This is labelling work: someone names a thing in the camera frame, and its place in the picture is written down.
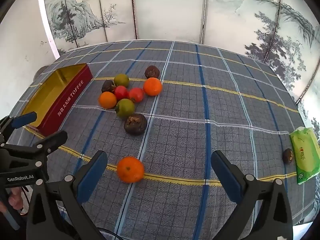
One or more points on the red and gold tin box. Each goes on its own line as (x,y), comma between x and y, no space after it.
(62,105)

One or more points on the round brown stool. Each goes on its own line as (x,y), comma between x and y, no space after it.
(41,73)

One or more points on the green round fruit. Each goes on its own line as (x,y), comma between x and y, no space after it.
(121,80)
(125,108)

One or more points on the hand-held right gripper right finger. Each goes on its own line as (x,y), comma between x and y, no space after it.
(223,173)

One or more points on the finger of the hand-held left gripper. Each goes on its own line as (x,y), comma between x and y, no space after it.
(53,140)
(25,119)

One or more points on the orange mandarin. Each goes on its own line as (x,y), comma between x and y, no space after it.
(152,86)
(107,100)
(130,169)

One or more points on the green tissue pack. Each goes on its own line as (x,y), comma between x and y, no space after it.
(306,155)

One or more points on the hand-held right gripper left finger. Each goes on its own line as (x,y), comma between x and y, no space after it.
(92,175)

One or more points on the red tomato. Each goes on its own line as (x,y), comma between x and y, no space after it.
(121,92)
(136,94)

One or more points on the person's left hand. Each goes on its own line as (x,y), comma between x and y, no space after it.
(15,200)

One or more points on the large dark brown wrinkled fruit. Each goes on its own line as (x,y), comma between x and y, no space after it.
(135,124)

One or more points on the landscape painted folding screen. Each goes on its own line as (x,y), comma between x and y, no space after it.
(170,10)

